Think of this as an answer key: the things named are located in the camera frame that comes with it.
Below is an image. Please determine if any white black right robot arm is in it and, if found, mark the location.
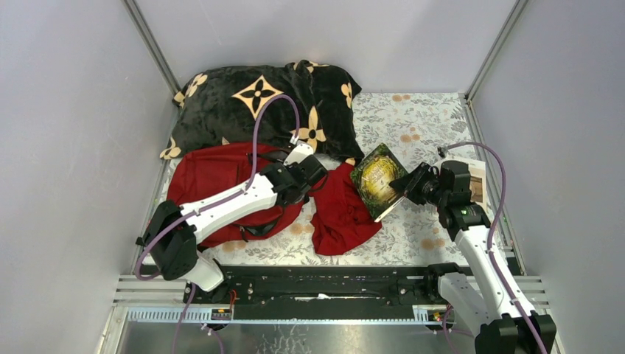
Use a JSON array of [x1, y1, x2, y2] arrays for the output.
[[389, 160, 556, 353]]

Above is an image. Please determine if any red cloth garment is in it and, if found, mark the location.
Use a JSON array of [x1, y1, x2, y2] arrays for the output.
[[310, 163, 382, 256]]

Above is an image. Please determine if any floral patterned table mat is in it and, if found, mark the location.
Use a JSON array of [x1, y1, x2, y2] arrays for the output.
[[142, 92, 509, 267]]

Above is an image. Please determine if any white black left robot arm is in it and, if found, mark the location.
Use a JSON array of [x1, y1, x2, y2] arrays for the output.
[[135, 142, 327, 303]]

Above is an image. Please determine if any red student backpack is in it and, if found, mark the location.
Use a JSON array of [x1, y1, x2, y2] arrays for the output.
[[166, 142, 309, 249]]

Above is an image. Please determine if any red treehouse storybook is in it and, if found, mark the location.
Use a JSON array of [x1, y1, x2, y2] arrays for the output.
[[262, 150, 290, 164]]

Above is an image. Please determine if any white beige cover book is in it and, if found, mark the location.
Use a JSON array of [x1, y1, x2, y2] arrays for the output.
[[467, 159, 488, 209]]

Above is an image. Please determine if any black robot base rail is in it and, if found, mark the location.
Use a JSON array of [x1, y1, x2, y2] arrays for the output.
[[183, 265, 447, 320]]

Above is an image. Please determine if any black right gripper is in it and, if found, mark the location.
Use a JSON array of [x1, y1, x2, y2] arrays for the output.
[[388, 162, 448, 208]]

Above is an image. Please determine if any black floral plush blanket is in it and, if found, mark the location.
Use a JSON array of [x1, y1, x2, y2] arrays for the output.
[[159, 60, 364, 160]]

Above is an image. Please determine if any green dark cover book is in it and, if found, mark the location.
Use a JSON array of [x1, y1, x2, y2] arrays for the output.
[[350, 143, 408, 222]]

